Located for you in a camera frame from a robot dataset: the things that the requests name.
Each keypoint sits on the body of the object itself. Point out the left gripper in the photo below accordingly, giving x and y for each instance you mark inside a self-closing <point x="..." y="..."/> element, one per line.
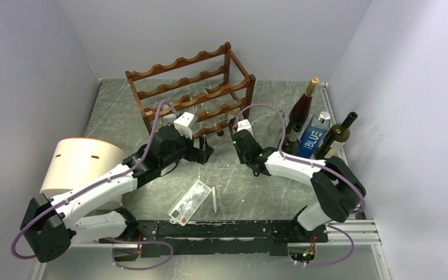
<point x="198" y="154"/>

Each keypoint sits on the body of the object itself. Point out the clear bottle rack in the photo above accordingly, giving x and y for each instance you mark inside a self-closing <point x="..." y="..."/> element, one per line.
<point x="273" y="132"/>

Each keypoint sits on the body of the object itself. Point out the green bottle brown label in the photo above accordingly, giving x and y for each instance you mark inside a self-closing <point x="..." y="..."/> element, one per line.
<point x="291" y="144"/>

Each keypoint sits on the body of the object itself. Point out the dark red wine bottle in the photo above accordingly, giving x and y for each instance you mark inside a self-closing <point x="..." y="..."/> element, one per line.
<point x="300" y="111"/>

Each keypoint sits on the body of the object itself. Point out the blue square bottle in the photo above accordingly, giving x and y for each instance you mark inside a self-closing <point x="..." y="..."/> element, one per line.
<point x="313" y="134"/>

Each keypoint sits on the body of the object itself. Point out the green wine bottle white label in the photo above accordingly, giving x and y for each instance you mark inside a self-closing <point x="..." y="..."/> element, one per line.
<point x="335" y="138"/>

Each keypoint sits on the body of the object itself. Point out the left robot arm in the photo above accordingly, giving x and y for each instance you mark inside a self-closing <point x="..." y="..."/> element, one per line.
<point x="51" y="225"/>

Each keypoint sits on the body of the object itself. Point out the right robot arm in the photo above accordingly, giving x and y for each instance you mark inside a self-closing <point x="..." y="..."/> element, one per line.
<point x="337" y="189"/>

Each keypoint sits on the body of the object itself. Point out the clear bottle bottom row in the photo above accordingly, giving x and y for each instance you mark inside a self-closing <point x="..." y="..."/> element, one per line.
<point x="207" y="111"/>

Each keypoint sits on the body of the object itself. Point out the white pen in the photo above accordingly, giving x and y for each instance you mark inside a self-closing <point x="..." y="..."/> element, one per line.
<point x="214" y="200"/>

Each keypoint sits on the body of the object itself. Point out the white printed card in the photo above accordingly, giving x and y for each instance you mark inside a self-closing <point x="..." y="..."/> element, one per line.
<point x="189" y="202"/>

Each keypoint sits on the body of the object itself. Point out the white cylindrical container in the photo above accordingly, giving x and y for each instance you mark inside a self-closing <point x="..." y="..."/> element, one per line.
<point x="76" y="162"/>

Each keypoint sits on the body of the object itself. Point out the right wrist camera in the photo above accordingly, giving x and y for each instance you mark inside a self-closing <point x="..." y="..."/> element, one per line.
<point x="245" y="125"/>

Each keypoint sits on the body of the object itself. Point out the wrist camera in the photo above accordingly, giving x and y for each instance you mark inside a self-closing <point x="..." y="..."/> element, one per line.
<point x="245" y="125"/>
<point x="184" y="124"/>

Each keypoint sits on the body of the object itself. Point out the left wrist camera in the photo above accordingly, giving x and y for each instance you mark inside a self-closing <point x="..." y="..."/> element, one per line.
<point x="184" y="124"/>

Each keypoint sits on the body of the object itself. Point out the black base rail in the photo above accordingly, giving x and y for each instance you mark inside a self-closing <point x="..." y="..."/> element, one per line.
<point x="209" y="237"/>

